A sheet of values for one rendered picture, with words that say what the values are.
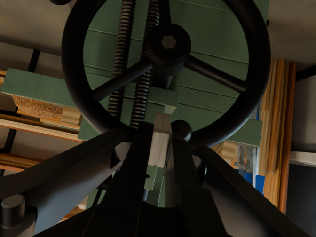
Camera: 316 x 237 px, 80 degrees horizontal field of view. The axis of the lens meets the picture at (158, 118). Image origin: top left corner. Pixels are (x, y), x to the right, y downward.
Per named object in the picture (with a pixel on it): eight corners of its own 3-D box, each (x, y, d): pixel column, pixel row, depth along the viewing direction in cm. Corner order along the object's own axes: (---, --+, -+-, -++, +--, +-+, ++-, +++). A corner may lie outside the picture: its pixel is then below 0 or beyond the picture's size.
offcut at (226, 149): (214, 138, 48) (211, 155, 47) (224, 139, 45) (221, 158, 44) (225, 141, 49) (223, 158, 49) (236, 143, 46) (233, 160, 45)
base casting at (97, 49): (262, 66, 45) (256, 103, 44) (201, 107, 102) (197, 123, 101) (77, 26, 45) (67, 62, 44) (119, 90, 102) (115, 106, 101)
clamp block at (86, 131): (168, 106, 34) (157, 156, 33) (163, 115, 47) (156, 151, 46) (86, 88, 34) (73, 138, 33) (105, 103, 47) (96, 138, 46)
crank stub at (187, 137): (167, 119, 18) (193, 117, 19) (163, 124, 24) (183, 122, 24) (169, 145, 18) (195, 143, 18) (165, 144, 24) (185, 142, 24)
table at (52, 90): (296, 116, 34) (291, 149, 34) (228, 127, 65) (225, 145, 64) (-35, 45, 34) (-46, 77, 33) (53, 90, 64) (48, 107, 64)
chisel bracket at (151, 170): (159, 160, 53) (152, 190, 52) (157, 155, 67) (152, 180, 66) (133, 154, 53) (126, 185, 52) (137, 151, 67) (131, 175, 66)
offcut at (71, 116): (82, 109, 44) (77, 126, 43) (88, 112, 47) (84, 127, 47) (64, 106, 44) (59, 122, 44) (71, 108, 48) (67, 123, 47)
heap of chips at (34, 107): (43, 101, 43) (39, 117, 43) (70, 110, 57) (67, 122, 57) (5, 93, 43) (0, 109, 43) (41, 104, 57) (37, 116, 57)
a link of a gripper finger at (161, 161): (162, 131, 14) (172, 133, 14) (162, 113, 21) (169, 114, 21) (155, 167, 15) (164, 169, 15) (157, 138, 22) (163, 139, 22)
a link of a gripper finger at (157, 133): (155, 166, 15) (146, 164, 15) (157, 138, 22) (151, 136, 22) (162, 131, 14) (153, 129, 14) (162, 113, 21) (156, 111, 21)
